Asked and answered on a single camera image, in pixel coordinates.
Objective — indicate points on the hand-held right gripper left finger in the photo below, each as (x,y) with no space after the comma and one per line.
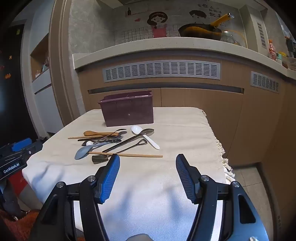
(111,176)

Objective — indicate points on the speckled kitchen counter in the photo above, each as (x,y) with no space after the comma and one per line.
(161,49)

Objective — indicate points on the cartoon wall sticker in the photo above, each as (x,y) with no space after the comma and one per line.
(158,23)

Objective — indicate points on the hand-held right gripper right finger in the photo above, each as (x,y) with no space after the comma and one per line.
(185,176)

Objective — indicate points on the purple plastic box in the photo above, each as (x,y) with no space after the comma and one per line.
(129,111)

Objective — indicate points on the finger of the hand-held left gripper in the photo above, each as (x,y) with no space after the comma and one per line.
(22,144)

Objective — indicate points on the wooden spoon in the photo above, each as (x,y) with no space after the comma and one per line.
(91,133)

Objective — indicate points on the large grey vent grille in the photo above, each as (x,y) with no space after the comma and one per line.
(161,71)

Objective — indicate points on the wooden chopstick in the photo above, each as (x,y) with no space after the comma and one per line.
(138,155)
(76,137)

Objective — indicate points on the red object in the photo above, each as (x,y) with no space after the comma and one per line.
(17,178)

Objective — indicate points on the long black spoon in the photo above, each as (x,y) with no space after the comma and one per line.
(129,140)

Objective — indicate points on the orange snack bag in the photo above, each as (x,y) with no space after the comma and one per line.
(272,52)

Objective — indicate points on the cream tablecloth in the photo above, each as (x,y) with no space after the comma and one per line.
(143,180)

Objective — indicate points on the black shovel-shaped spoon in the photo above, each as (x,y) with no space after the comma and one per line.
(99,158)

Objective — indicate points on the black fridge with magnets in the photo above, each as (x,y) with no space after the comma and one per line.
(13,81)

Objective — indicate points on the glass pot lid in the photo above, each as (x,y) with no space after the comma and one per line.
(239,37)

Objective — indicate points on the thin metal spoon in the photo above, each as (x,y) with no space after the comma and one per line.
(120,130)

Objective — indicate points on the grey plastic spoon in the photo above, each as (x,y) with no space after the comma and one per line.
(82,153)

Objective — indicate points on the white plastic spoon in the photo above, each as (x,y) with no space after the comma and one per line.
(137,129)

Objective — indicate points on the small grey vent grille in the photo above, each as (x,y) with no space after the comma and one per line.
(264,82)

